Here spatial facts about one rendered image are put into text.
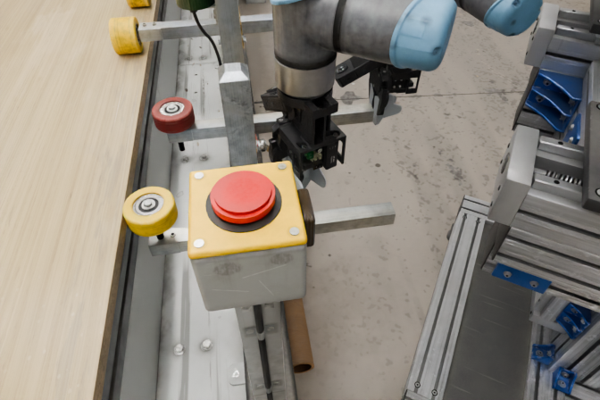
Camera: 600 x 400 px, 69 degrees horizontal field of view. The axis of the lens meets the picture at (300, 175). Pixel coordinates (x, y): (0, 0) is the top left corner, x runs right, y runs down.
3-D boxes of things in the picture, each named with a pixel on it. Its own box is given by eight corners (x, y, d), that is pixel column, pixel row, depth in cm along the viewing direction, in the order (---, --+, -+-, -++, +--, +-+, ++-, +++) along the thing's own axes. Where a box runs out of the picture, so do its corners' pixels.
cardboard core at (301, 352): (298, 276, 155) (314, 361, 134) (299, 287, 160) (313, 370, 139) (276, 279, 154) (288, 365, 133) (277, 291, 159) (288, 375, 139)
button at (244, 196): (271, 182, 30) (270, 164, 29) (279, 229, 27) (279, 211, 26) (212, 189, 29) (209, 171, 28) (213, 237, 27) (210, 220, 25)
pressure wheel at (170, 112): (201, 136, 98) (192, 92, 90) (201, 160, 92) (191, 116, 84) (164, 139, 97) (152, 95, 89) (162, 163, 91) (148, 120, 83)
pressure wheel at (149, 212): (163, 220, 81) (148, 177, 73) (195, 239, 78) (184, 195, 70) (129, 251, 76) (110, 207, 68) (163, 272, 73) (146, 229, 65)
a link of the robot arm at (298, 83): (262, 47, 53) (320, 31, 56) (264, 79, 57) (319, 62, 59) (292, 77, 49) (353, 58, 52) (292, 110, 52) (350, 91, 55)
